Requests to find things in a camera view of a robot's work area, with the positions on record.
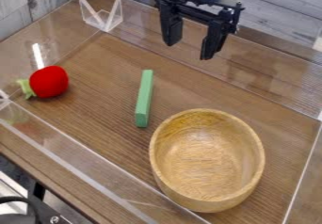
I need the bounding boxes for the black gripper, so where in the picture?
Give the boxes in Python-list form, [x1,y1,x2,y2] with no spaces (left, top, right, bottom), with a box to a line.
[157,0,245,60]

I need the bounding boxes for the red plush strawberry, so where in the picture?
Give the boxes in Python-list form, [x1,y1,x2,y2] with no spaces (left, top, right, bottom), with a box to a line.
[15,66,69,99]

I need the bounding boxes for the green rectangular block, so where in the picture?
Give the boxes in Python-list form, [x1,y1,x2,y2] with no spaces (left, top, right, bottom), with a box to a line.
[134,70,153,128]

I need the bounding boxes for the wooden oval bowl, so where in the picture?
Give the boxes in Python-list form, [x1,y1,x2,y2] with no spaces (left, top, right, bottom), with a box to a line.
[148,108,265,213]

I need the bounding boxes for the clear acrylic corner bracket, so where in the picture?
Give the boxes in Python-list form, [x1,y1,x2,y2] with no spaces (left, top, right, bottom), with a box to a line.
[77,0,122,33]

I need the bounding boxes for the black table leg bracket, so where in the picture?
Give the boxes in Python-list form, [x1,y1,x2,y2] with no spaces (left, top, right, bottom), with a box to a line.
[27,182,72,224]

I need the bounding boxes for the black cable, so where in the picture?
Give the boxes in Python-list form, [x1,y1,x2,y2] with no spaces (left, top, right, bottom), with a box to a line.
[0,196,42,224]

